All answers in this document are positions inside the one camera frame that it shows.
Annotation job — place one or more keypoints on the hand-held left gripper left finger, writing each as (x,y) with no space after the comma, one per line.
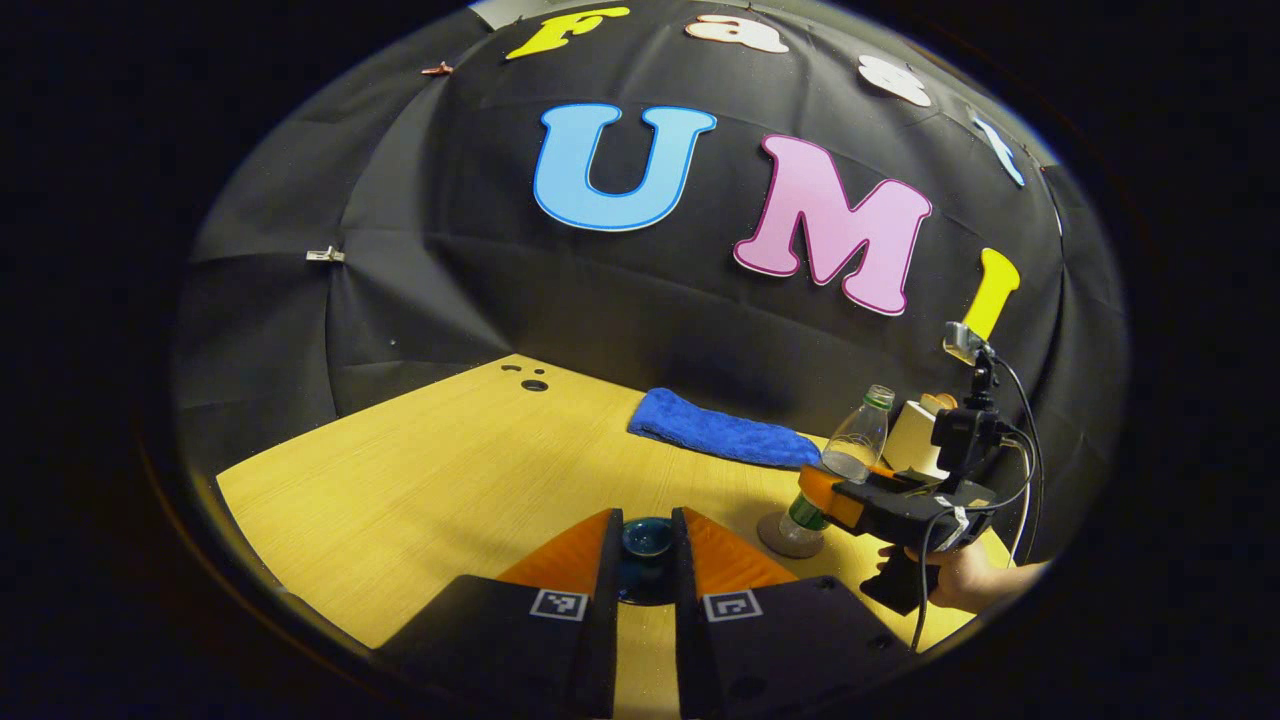
(608,620)

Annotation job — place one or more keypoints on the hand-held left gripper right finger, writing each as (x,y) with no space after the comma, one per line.
(685,620)

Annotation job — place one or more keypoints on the copper clip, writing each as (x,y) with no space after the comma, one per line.
(437,69)

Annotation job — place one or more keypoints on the white toaster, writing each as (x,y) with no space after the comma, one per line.
(912,440)

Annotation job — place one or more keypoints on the blue towel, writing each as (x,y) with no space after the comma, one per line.
(720,430)

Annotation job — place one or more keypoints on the toasted bread slice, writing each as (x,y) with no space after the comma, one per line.
(940,402)

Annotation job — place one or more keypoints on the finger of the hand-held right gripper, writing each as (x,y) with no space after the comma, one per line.
(822,495)
(885,470)

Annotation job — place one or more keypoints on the silver clip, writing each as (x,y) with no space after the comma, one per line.
(325,255)

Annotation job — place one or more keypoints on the dark teal teacup lid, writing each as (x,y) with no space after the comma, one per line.
(647,545)

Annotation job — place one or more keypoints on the black backdrop cloth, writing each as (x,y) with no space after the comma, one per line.
(450,280)

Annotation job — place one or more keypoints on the round brown coaster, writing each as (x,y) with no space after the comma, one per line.
(790,538)

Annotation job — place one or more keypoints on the clear plastic water bottle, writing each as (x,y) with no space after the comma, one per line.
(858,445)

